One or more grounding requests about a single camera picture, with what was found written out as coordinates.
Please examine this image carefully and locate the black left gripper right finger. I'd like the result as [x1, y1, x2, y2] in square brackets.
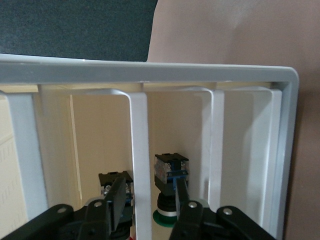
[169, 178, 276, 240]

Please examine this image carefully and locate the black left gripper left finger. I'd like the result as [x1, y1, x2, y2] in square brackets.
[0, 176, 127, 240]

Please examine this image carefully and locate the red mushroom push button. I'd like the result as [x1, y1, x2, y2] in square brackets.
[98, 171, 137, 240]

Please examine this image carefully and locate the green push button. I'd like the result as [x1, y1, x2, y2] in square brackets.
[151, 152, 190, 228]

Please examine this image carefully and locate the white drawer cabinet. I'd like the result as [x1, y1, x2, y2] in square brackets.
[0, 53, 300, 240]

